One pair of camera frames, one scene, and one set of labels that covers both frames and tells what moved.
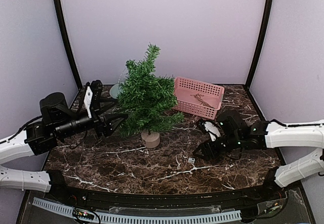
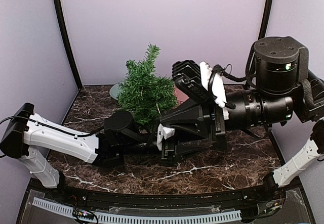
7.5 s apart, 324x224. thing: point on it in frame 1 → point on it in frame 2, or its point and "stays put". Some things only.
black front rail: (55, 185) stays put
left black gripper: (105, 127) → (181, 153)
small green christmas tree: (147, 100) stays put
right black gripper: (207, 148) → (190, 112)
